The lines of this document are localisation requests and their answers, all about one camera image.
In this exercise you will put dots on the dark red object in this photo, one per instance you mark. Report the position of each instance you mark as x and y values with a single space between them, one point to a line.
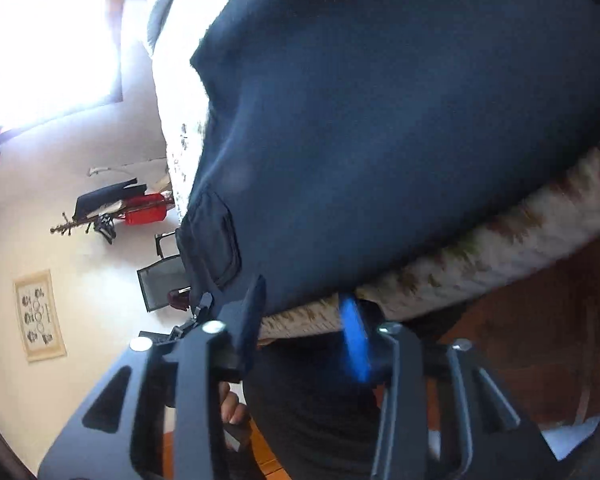
178 298

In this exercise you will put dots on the red hanging bag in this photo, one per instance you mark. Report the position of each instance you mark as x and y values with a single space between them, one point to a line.
147 210

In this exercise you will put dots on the dark navy pants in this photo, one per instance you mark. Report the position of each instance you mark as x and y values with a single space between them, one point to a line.
380 110

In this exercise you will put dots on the framed wall poster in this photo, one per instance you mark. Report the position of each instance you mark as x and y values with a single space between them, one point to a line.
39 315

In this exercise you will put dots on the bright window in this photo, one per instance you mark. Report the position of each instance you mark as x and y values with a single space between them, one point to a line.
45 35

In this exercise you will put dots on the person's dark clothing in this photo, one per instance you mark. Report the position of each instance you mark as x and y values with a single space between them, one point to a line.
305 410

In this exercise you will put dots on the black hanging garment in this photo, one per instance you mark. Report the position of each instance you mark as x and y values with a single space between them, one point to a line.
105 197

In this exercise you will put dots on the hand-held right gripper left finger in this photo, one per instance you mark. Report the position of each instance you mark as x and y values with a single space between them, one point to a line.
247 330

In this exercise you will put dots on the person's left hand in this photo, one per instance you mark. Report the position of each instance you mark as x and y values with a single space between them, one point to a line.
232 405

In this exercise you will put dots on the black mesh chair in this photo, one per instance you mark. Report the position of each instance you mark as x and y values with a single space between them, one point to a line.
157 280

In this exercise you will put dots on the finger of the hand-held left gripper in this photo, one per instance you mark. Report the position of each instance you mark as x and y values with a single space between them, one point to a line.
202 305

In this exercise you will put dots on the white floral bed blanket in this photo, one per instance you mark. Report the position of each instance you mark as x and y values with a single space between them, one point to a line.
480 260

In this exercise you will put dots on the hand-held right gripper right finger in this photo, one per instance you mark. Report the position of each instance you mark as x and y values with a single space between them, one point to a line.
355 345

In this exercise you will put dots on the wooden coat rack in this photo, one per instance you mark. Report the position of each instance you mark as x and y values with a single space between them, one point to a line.
62 227

